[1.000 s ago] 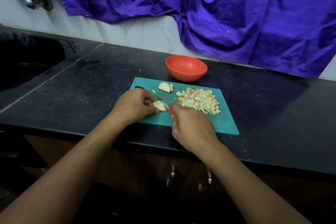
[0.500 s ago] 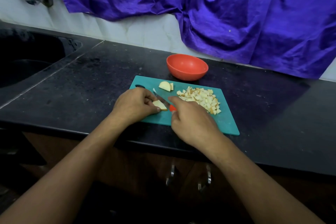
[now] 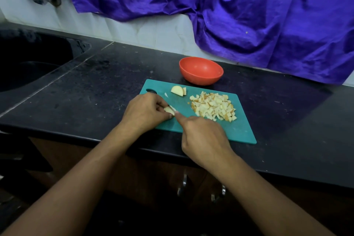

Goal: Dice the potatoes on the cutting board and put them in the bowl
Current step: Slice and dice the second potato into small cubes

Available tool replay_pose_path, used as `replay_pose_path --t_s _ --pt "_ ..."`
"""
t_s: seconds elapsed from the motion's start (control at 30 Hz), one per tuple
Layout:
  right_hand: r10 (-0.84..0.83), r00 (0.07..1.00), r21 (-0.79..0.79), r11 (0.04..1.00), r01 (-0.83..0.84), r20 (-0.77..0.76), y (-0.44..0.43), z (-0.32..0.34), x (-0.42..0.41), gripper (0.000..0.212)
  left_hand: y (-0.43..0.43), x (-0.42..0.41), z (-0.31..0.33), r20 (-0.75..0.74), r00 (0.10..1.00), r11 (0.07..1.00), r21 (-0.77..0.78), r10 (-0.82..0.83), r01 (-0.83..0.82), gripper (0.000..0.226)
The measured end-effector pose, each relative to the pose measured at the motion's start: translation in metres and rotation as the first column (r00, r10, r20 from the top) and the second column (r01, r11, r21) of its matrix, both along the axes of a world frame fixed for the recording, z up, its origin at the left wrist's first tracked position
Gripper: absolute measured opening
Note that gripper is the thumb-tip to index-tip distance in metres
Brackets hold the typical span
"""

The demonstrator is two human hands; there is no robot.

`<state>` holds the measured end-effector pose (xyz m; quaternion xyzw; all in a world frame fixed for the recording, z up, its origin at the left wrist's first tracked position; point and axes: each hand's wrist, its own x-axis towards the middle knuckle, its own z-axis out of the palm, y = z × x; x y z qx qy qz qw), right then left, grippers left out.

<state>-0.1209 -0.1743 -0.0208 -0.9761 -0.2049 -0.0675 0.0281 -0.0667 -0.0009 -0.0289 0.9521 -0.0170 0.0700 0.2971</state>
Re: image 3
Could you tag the teal plastic cutting board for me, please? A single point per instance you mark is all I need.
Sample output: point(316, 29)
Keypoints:
point(243, 131)

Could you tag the person's right forearm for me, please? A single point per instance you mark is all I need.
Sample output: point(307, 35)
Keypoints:
point(276, 205)

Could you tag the purple cloth curtain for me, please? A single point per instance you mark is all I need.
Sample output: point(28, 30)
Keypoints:
point(282, 12)

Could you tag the half-round pale potato slice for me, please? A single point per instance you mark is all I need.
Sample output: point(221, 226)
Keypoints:
point(169, 109)
point(185, 91)
point(177, 90)

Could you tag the person's right hand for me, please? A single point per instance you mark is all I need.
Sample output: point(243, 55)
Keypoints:
point(206, 142)

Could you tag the pile of diced apple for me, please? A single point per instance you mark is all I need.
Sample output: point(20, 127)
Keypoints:
point(213, 106)

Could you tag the dark kitchen sink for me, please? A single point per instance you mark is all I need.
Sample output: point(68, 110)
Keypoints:
point(33, 61)

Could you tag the orange bowl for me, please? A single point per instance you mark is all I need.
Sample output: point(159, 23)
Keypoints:
point(201, 71)

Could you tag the person's left forearm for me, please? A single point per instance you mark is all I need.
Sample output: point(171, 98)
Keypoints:
point(66, 194)

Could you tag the person's left hand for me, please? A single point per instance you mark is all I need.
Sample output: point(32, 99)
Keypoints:
point(142, 116)

